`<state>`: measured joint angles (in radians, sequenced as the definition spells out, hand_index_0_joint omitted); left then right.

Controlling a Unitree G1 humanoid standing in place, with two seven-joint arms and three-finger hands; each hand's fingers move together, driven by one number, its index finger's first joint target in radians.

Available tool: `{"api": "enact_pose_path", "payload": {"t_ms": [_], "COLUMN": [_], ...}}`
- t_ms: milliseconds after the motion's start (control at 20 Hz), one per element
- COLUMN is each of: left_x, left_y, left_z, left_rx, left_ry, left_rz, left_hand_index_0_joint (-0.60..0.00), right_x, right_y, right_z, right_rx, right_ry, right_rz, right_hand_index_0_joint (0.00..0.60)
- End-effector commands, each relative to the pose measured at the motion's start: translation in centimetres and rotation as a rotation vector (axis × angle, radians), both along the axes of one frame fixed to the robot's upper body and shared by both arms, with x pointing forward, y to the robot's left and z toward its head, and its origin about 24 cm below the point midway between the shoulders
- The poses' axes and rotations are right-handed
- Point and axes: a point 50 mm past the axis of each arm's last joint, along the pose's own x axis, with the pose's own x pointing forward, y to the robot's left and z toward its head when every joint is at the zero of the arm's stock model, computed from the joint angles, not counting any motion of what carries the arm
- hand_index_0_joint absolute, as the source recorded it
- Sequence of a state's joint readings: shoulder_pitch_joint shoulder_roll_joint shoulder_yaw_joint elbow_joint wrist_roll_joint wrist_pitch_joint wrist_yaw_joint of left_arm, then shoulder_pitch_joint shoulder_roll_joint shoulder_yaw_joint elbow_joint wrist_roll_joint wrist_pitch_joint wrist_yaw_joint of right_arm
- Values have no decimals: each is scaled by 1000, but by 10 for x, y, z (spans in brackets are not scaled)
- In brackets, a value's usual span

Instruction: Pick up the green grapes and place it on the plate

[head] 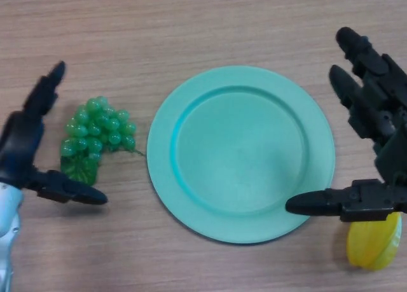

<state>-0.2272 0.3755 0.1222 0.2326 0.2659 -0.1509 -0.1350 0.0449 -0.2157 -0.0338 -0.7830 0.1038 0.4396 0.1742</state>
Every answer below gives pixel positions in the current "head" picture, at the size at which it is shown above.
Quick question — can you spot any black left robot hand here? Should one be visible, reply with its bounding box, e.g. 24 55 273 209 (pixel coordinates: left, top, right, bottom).
0 61 108 206

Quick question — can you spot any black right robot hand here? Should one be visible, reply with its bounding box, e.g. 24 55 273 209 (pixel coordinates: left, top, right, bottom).
285 27 407 223

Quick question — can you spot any green grapes bunch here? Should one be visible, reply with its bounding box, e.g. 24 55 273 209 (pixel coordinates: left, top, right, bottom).
60 95 148 184

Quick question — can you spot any green round plate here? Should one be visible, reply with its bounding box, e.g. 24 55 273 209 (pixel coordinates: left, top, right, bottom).
146 65 336 244

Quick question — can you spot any yellow starfruit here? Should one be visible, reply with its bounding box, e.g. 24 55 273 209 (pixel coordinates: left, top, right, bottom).
345 212 402 270

